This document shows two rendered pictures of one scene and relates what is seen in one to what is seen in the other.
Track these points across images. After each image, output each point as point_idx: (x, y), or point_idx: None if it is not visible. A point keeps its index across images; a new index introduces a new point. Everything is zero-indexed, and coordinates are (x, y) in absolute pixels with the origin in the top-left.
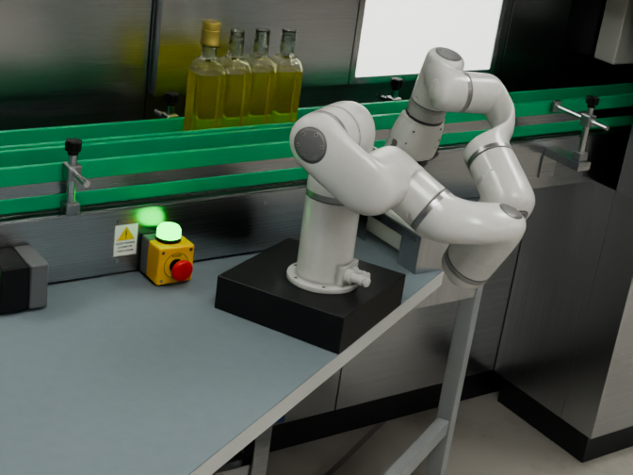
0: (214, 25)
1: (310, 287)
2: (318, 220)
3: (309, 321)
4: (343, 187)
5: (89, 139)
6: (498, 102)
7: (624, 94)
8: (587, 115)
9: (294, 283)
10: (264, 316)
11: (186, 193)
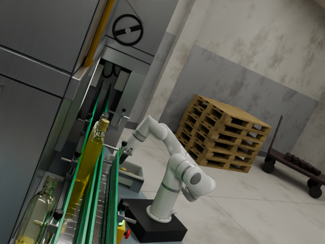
0: (109, 123)
1: (167, 221)
2: (173, 198)
3: (175, 235)
4: (201, 189)
5: (92, 192)
6: (168, 133)
7: (108, 99)
8: (123, 114)
9: (161, 221)
10: (159, 238)
11: (108, 198)
